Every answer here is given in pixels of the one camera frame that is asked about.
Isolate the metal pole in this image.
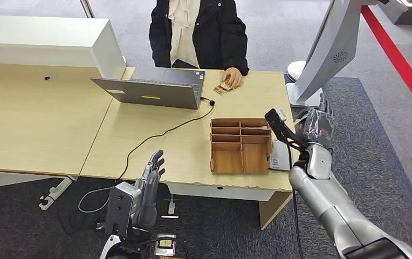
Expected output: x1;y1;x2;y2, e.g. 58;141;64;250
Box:
80;0;95;18

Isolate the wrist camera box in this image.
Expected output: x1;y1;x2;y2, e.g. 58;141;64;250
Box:
265;107;288;126
105;181;142;238

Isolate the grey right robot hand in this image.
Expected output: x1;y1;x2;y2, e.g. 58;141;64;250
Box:
297;92;337;149

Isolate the white card reader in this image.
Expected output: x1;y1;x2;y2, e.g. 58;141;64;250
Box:
268;139;295;172

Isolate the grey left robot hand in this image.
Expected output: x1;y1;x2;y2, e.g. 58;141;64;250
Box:
134;149;166;230

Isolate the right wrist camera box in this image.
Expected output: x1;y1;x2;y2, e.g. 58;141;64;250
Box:
265;107;288;126

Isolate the black floor bag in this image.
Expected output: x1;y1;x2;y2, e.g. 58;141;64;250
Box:
57;209;103;235

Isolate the person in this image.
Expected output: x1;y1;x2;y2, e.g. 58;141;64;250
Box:
148;0;250;77

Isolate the grey kiosk screen stand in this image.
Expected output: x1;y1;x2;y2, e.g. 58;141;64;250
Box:
286;0;380;108

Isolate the white counter box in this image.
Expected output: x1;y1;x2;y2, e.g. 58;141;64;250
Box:
0;15;127;80

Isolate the person's left hand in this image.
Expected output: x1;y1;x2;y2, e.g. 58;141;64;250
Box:
222;66;245;90

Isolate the black camera bracket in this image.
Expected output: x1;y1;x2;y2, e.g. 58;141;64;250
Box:
273;123;310;154

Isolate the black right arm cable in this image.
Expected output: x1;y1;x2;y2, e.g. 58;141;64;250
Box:
285;142;305;259

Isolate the black laptop cable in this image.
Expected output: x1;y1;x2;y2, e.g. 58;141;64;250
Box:
118;97;216;181

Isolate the wooden card organiser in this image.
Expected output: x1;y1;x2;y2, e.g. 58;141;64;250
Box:
209;118;274;175

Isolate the white power strip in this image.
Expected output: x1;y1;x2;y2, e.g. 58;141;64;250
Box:
38;178;73;211

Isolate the silver floor socket box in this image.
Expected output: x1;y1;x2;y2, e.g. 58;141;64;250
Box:
154;234;177;257

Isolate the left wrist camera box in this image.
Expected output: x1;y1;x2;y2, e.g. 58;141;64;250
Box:
105;181;142;238

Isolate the white round base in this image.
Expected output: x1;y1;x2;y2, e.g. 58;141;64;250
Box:
287;60;307;83

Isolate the white cable loop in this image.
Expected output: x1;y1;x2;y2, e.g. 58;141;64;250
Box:
78;185;118;214

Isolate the dark grey laptop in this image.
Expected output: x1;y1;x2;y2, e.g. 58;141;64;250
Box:
91;66;206;110

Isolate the floor socket plate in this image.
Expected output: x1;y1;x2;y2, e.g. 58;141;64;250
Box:
160;198;180;220

